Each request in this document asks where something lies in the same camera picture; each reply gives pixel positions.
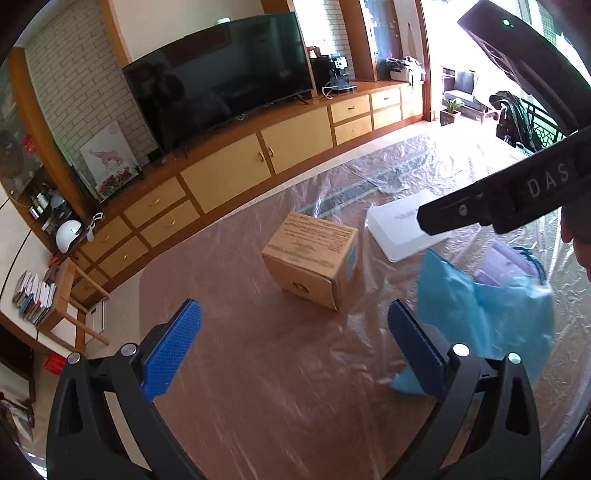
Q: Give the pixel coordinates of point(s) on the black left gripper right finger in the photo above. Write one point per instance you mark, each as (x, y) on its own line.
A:
(426, 371)

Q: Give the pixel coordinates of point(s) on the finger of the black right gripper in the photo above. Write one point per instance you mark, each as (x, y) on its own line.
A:
(555, 177)

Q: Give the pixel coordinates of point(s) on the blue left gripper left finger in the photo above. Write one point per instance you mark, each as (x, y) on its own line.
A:
(165, 347)

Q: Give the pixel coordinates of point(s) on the blue drawstring bag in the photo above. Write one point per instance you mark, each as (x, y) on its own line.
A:
(491, 320)

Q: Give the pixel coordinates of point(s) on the lilac plastic basket cup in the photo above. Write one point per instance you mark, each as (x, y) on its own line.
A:
(502, 263)

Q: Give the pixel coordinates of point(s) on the person's right hand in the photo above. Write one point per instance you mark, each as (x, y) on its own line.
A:
(582, 250)

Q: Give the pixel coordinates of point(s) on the black stroller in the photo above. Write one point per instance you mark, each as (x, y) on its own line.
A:
(513, 125)

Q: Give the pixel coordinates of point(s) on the potted plant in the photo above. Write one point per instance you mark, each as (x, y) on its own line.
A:
(451, 111)

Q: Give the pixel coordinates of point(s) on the small wooden side table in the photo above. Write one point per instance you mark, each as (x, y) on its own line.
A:
(66, 308)

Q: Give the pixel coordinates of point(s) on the white flat box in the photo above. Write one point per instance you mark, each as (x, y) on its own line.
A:
(396, 229)

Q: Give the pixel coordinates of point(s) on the stack of books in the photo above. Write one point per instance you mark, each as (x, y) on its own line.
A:
(33, 297)

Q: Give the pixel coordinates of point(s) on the brown cardboard box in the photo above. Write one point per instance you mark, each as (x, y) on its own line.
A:
(313, 258)

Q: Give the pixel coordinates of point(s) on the white helmet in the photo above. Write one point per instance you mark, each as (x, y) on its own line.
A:
(66, 235)

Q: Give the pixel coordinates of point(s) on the wooden tv cabinet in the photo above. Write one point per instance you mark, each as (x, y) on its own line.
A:
(195, 187)

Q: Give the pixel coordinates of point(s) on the black coffee machine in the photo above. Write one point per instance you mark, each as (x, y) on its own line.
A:
(331, 74)

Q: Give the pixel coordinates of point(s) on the framed animal picture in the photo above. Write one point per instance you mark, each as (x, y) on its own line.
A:
(110, 160)

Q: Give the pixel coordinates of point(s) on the black television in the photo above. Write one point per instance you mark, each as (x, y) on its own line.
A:
(210, 77)

